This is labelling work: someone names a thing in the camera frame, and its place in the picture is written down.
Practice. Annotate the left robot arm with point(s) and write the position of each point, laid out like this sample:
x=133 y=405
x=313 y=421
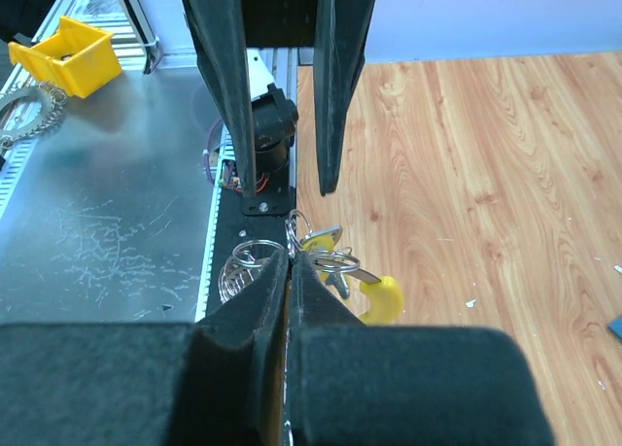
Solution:
x=260 y=126

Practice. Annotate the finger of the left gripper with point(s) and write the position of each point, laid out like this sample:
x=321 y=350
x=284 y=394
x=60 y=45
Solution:
x=340 y=37
x=217 y=32

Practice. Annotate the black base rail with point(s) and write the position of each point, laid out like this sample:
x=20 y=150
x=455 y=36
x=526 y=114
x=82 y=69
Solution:
x=242 y=234

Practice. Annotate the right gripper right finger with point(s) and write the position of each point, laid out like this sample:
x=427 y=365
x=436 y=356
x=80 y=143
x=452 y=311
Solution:
x=354 y=384

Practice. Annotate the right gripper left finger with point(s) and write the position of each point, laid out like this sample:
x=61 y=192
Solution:
x=216 y=382

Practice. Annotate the folded blue cloth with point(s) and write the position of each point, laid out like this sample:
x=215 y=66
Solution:
x=614 y=327

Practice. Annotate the yellow plastic bin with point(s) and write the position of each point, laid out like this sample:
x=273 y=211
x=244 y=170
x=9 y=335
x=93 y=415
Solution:
x=78 y=58

